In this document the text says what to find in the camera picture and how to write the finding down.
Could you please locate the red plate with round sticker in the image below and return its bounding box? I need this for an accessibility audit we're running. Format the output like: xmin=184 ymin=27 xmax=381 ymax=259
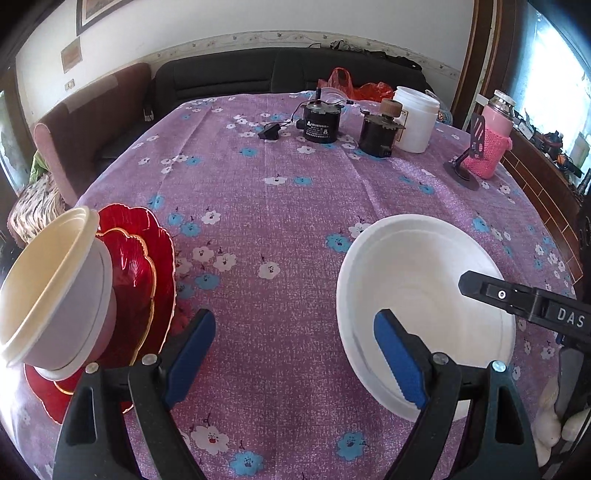
xmin=53 ymin=227 xmax=158 ymax=395

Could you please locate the cream paper bowl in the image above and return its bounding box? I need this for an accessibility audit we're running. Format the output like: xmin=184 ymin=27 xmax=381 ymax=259
xmin=0 ymin=206 xmax=101 ymax=367

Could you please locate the person's right hand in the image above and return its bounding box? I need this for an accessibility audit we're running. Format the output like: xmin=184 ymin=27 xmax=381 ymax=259
xmin=531 ymin=376 xmax=583 ymax=468

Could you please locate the black sofa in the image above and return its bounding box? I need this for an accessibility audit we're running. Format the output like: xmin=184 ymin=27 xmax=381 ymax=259
xmin=154 ymin=46 xmax=435 ymax=121

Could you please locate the wooden cabinet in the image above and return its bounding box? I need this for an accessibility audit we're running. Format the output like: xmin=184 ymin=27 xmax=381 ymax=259
xmin=502 ymin=131 xmax=585 ymax=296

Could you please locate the dark motor with wooden knob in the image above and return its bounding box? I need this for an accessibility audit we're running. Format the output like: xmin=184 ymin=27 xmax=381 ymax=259
xmin=359 ymin=98 xmax=408 ymax=158

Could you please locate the black phone stand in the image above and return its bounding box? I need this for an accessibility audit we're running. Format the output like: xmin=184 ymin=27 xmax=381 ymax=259
xmin=443 ymin=113 xmax=486 ymax=191

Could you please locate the red plate with gold lettering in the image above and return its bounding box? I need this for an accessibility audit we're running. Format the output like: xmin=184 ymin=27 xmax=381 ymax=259
xmin=25 ymin=205 xmax=178 ymax=424

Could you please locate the patterned cushion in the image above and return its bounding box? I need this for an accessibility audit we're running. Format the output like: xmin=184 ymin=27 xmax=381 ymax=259
xmin=8 ymin=154 xmax=63 ymax=243

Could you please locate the small white paper bowl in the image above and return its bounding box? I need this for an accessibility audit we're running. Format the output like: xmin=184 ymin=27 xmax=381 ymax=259
xmin=23 ymin=239 xmax=117 ymax=382

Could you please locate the brown armchair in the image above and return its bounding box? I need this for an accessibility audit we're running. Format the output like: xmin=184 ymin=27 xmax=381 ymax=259
xmin=32 ymin=62 xmax=155 ymax=206

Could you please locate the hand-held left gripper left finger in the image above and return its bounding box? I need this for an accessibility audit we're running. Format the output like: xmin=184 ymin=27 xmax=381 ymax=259
xmin=53 ymin=308 xmax=217 ymax=480

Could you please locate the pink knit-sleeved bottle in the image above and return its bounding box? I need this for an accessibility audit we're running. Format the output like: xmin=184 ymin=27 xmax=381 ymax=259
xmin=463 ymin=90 xmax=516 ymax=180

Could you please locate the wooden door frame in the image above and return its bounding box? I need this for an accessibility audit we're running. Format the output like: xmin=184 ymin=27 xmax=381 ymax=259
xmin=451 ymin=0 xmax=505 ymax=125

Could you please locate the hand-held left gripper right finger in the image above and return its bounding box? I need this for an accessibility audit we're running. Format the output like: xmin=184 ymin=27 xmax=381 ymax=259
xmin=374 ymin=308 xmax=540 ymax=480

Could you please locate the black electric motor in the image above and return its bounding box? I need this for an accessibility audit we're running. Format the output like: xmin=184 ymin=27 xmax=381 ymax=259
xmin=302 ymin=87 xmax=341 ymax=143

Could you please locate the small wall plaque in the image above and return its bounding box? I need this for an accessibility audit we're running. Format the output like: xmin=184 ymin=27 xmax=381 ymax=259
xmin=61 ymin=39 xmax=82 ymax=73

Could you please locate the red plastic bag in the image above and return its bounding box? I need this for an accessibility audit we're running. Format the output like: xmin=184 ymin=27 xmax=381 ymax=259
xmin=329 ymin=68 xmax=396 ymax=102

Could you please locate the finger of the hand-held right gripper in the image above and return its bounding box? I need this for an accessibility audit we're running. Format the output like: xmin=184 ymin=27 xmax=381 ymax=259
xmin=459 ymin=271 xmax=591 ymax=333

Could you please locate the white plastic jar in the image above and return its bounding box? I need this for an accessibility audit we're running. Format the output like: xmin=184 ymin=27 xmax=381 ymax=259
xmin=392 ymin=86 xmax=439 ymax=154

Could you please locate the purple floral tablecloth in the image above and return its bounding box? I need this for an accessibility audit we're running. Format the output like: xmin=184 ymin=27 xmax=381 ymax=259
xmin=0 ymin=90 xmax=578 ymax=480

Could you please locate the framed wall picture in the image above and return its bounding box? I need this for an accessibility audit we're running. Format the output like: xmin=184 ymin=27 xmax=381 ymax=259
xmin=76 ymin=0 xmax=134 ymax=35

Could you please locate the clear plastic container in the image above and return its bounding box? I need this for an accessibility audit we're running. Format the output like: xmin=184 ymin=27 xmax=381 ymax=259
xmin=318 ymin=87 xmax=348 ymax=116

